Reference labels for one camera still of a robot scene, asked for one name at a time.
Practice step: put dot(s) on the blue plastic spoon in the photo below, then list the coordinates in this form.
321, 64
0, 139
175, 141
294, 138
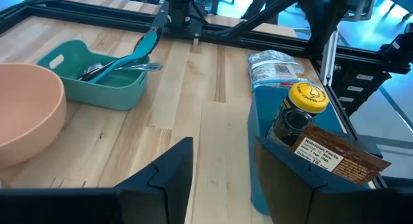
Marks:
145, 44

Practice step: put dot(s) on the brown taco mix packet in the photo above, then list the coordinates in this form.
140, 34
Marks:
348, 156

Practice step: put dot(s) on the blue plastic bin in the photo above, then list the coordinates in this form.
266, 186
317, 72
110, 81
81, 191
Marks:
261, 114

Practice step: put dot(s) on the small teal plastic bin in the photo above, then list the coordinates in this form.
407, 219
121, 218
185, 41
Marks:
113, 91

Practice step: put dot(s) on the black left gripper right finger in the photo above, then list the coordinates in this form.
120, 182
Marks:
290, 191

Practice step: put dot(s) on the orange plastic bowl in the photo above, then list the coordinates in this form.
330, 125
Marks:
29, 111

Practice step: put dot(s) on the silver metal spoon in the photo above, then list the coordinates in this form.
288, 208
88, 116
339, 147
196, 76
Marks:
142, 66

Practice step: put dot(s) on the black box white labels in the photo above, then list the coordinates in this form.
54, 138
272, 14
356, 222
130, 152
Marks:
361, 85

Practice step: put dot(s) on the brown spice can yellow lid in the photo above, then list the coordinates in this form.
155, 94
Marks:
308, 96

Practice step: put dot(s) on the white blue noodle packet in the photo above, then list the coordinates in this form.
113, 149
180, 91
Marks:
274, 67

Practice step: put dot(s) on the dark shiny metal spoon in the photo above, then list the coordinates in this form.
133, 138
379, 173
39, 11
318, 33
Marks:
96, 72

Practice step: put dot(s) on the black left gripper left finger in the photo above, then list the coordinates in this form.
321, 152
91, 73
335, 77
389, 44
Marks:
145, 201

